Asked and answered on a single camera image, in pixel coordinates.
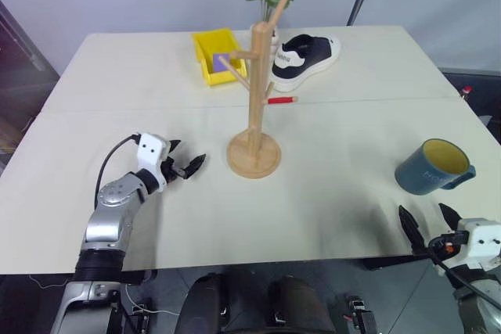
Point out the dark rounded shape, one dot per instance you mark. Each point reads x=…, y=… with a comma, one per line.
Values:
x=203, y=302
x=299, y=302

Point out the blue mug yellow inside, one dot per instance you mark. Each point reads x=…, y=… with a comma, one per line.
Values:
x=426, y=171

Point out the dark cabinet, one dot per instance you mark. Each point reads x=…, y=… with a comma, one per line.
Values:
x=19, y=76

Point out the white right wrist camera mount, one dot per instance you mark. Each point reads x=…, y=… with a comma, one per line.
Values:
x=479, y=238

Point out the black machine base part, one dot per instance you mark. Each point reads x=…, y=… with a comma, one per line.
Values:
x=362, y=312

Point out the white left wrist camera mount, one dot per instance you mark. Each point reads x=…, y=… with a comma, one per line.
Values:
x=150, y=150

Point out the black and white sneaker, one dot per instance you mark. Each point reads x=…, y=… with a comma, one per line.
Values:
x=301, y=60

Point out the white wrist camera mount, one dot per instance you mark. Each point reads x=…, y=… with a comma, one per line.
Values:
x=150, y=150
x=479, y=238

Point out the purple block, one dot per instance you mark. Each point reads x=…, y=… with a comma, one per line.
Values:
x=220, y=63

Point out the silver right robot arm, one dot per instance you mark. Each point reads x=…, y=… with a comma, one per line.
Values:
x=479, y=299

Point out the red pencil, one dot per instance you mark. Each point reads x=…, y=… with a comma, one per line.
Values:
x=282, y=100

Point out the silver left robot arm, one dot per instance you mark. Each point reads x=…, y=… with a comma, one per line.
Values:
x=111, y=212

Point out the yellow plastic bin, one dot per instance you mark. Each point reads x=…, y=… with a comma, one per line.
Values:
x=207, y=60

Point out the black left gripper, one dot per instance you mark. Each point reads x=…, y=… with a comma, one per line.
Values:
x=171, y=169

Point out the small red-topped object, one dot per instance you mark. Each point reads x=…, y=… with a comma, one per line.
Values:
x=466, y=92

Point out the wooden mug tree stand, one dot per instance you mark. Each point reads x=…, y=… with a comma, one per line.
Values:
x=256, y=115

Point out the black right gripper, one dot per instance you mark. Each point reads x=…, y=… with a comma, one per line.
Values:
x=450, y=246

